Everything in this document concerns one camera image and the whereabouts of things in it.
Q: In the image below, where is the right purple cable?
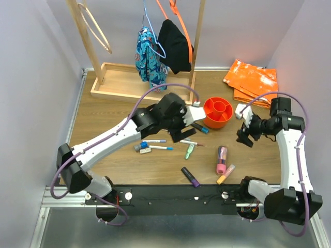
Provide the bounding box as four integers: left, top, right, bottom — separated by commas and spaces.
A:
239, 92, 311, 237

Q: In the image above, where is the orange plastic hanger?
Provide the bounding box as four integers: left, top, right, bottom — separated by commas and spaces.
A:
156, 1, 194, 63

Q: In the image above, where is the black highlighter purple cap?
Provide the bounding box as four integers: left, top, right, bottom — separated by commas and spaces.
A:
181, 167, 200, 188

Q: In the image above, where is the purple cable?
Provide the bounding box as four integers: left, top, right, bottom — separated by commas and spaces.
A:
239, 92, 311, 237
50, 83, 201, 227

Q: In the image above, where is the white pen lilac cap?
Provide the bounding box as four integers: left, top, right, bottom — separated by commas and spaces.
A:
142, 139, 167, 143

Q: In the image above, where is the glue tube pink cap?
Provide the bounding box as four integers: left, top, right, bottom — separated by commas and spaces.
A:
216, 146, 228, 175

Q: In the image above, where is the green translucent correction pen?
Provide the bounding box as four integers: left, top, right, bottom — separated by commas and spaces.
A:
185, 144, 195, 160

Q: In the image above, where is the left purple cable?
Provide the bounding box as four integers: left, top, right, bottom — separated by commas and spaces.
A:
50, 83, 201, 227

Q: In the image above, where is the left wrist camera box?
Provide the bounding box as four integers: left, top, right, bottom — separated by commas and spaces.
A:
183, 101, 206, 127

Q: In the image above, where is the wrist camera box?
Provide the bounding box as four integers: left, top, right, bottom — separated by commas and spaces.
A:
183, 101, 206, 127
235, 103, 254, 128

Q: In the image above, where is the white eraser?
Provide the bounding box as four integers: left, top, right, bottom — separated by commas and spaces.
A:
139, 147, 152, 154

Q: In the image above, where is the wooden clothes hanger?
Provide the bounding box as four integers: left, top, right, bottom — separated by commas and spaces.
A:
77, 1, 112, 54

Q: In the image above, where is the orange round divided organizer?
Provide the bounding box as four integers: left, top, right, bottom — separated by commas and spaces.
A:
203, 97, 233, 129

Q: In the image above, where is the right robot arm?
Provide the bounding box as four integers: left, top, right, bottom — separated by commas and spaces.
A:
235, 97, 323, 225

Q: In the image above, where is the orange pink highlighter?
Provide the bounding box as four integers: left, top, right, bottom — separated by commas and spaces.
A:
217, 164, 235, 185

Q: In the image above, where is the aluminium frame rail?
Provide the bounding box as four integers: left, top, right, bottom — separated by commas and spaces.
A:
31, 184, 330, 247

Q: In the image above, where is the black highlighter blue cap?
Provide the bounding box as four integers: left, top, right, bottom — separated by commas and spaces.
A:
191, 123, 209, 134

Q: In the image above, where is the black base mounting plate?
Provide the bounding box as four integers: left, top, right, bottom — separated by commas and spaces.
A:
85, 183, 269, 216

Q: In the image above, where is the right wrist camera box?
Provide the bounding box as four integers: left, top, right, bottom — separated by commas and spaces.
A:
235, 103, 254, 128

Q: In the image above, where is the black garment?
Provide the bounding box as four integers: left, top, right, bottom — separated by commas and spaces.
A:
158, 19, 191, 74

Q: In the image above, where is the blue wire hanger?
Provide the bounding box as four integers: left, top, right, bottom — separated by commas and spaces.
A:
142, 0, 167, 59

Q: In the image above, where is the orange folded cloth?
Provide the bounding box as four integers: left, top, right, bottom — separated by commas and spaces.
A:
223, 59, 278, 103

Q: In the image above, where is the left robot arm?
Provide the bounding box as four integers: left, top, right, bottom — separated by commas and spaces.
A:
55, 93, 206, 204

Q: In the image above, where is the wooden clothes rack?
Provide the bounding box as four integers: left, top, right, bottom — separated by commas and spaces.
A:
66, 0, 206, 109

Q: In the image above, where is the grey blue glue stick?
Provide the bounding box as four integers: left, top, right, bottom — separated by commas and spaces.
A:
134, 142, 148, 152

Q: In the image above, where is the blue shark-print garment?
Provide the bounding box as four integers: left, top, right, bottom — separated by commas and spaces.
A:
135, 26, 168, 92

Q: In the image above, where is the white pen light-blue cap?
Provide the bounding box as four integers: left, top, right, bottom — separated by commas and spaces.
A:
149, 145, 173, 150

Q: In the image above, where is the white pen brown cap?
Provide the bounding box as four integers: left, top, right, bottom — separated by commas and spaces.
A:
179, 140, 204, 146

